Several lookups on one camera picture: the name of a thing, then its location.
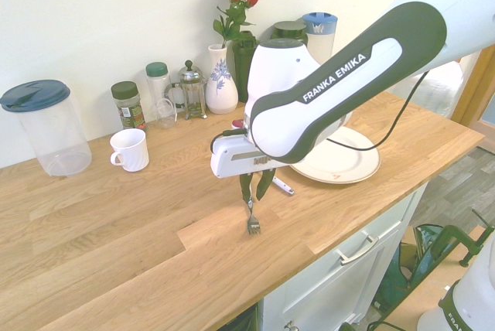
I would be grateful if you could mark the tall dark green bottle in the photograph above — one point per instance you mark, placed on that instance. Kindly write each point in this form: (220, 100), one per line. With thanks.
(243, 72)

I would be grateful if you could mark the red roses with green leaves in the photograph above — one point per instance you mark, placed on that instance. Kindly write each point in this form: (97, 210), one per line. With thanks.
(237, 2)

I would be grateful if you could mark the green bag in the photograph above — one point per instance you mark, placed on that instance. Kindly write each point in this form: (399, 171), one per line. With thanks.
(394, 280)

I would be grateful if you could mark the white kitchen cabinet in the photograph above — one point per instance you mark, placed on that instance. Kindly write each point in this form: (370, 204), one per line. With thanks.
(328, 280)

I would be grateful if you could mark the clear container with blue lid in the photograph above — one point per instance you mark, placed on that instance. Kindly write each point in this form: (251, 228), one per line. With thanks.
(50, 130)

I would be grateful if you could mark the white pitcher with blue lid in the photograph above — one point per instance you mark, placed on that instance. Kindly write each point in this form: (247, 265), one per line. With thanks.
(321, 41)

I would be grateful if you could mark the wooden door frame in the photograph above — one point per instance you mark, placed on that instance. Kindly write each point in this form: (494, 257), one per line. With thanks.
(470, 91)

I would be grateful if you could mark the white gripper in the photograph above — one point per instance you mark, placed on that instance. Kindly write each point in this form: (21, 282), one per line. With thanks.
(228, 159)

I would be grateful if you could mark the coffee jar with dark lid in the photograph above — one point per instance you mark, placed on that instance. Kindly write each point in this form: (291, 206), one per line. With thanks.
(129, 108)

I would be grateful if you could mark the glass french press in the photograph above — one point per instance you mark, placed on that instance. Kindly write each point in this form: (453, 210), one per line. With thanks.
(192, 93)

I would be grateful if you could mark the green metal clamp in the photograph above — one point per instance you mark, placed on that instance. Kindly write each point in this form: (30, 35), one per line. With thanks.
(448, 236)

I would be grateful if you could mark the clear bottle with green lid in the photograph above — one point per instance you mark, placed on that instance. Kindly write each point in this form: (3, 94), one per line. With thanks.
(158, 83)

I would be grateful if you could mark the small red and white object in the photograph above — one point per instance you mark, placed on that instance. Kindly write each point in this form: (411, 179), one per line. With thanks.
(237, 123)

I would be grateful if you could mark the white Franka Emika robot arm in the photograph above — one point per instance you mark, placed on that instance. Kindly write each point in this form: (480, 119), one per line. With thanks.
(340, 87)

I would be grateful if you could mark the cream plate with gold rim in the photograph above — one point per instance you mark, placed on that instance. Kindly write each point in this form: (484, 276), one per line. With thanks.
(348, 161)

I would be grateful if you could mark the white vase with blue print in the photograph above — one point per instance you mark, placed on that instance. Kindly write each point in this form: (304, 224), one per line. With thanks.
(221, 91)

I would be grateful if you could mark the small clear plastic cup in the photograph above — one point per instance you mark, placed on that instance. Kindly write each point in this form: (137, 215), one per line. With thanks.
(166, 116)

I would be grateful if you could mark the dark green glass jar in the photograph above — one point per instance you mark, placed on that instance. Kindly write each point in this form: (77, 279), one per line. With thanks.
(288, 31)

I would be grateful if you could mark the white ceramic mug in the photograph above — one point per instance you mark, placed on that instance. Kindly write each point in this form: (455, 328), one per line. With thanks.
(131, 151)

